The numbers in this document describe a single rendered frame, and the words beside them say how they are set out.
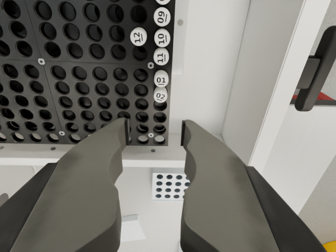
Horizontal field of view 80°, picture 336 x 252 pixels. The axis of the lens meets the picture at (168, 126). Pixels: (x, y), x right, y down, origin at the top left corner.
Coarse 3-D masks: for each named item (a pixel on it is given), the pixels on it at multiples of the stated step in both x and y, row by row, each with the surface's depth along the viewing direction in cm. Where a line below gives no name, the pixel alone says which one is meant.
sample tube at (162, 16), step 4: (160, 8) 14; (164, 8) 14; (156, 12) 14; (160, 12) 14; (164, 12) 14; (168, 12) 14; (156, 16) 15; (160, 16) 15; (164, 16) 15; (168, 16) 15; (156, 20) 15; (160, 20) 15; (164, 20) 15; (168, 20) 15; (160, 24) 15; (164, 24) 15
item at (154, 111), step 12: (156, 24) 16; (168, 24) 16; (156, 48) 17; (168, 48) 17; (168, 60) 17; (168, 72) 18; (168, 84) 19; (168, 96) 19; (156, 108) 20; (168, 108) 20; (156, 120) 21; (168, 120) 21; (156, 132) 21; (156, 144) 22
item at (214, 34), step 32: (192, 0) 21; (224, 0) 21; (192, 32) 22; (224, 32) 22; (192, 64) 24; (224, 64) 24; (192, 96) 26; (224, 96) 26; (0, 160) 24; (32, 160) 24; (128, 160) 24; (160, 160) 24
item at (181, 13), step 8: (176, 0) 19; (184, 0) 20; (176, 8) 20; (184, 8) 20; (176, 16) 20; (184, 16) 20; (176, 24) 21; (184, 24) 21; (176, 32) 21; (184, 32) 21; (176, 40) 21; (184, 40) 21; (176, 48) 22; (184, 48) 22; (176, 56) 22; (176, 64) 23; (176, 72) 23
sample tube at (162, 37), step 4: (160, 28) 16; (156, 32) 15; (160, 32) 15; (164, 32) 15; (156, 36) 15; (160, 36) 15; (164, 36) 15; (168, 36) 15; (156, 40) 15; (160, 40) 15; (164, 40) 15; (168, 40) 15; (156, 44) 16; (160, 44) 16; (164, 44) 16
